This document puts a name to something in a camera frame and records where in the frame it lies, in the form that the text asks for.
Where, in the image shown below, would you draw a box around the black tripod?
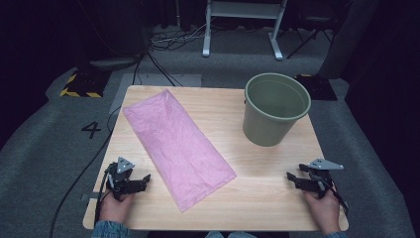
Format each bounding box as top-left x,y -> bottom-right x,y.
285,27 -> 333,60

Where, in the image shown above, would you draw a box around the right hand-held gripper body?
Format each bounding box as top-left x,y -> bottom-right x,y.
307,158 -> 345,199

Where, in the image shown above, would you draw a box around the grey tape tab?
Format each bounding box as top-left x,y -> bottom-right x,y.
80,192 -> 100,202

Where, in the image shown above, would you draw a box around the white metal desk frame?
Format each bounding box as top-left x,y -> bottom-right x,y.
201,0 -> 288,61

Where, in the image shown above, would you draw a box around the pink plastic bag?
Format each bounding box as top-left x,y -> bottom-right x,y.
122,88 -> 238,213

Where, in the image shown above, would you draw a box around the hand-held gripper black cable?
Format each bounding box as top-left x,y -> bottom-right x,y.
325,180 -> 350,216
93,164 -> 116,226

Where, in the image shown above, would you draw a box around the right hand-held gripper black cable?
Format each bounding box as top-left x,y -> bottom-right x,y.
325,180 -> 350,216

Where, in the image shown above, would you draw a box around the long black floor cable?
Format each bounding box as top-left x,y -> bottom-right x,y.
49,105 -> 123,238

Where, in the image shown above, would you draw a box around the yellow black striped stand base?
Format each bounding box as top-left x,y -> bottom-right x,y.
293,72 -> 339,101
59,67 -> 112,98

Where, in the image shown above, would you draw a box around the left hand-held gripper black cable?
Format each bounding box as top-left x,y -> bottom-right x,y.
93,164 -> 116,226

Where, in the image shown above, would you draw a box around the bundle of floor cables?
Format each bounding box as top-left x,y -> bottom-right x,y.
148,23 -> 212,53

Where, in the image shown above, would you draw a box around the person's left hand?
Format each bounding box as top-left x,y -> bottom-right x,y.
98,192 -> 137,225

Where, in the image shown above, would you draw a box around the person's legs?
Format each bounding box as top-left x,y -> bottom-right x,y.
204,230 -> 260,238

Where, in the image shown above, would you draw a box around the green plastic bucket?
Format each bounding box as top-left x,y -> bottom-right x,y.
242,72 -> 312,148

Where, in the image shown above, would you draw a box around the person's right hand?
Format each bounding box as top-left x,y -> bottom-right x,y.
302,186 -> 342,236

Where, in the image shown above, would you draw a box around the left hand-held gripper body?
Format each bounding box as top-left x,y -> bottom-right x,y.
104,157 -> 136,201

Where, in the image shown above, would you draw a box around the grey curtain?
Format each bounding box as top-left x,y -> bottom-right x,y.
317,0 -> 380,79

